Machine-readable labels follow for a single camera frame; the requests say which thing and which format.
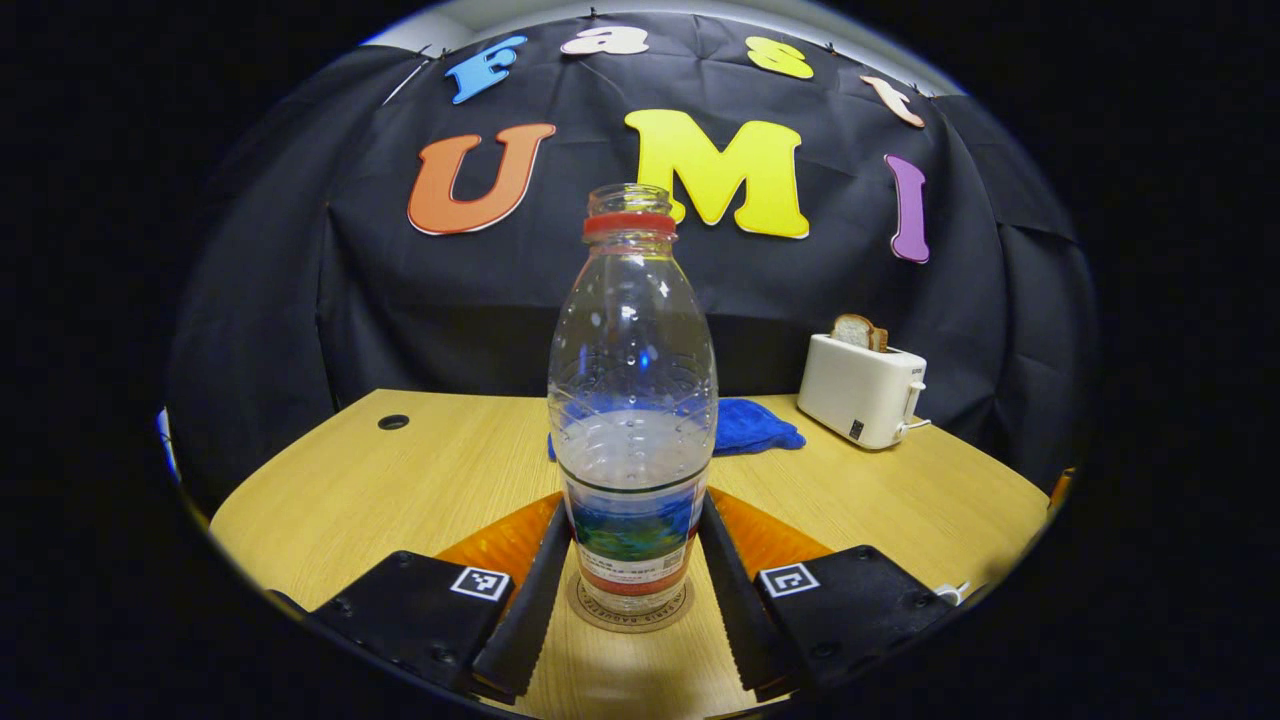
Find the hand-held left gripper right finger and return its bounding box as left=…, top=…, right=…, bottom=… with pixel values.
left=697, top=488, right=958, bottom=703

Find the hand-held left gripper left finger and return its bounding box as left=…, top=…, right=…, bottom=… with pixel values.
left=265, top=490, right=573, bottom=706

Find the round wooden coaster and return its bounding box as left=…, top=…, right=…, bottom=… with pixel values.
left=566, top=574, right=694, bottom=635

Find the clear plastic water bottle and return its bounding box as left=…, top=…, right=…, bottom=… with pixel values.
left=546, top=183, right=720, bottom=617

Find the blue towel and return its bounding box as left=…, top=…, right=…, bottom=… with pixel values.
left=546, top=397, right=807, bottom=463

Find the white toaster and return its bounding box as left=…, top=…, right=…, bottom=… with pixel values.
left=796, top=333, right=932, bottom=452

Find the bread slice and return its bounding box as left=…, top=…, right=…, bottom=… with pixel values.
left=831, top=313, right=890, bottom=354

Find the black backdrop cloth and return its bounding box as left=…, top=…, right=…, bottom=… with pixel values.
left=165, top=10, right=1101, bottom=513

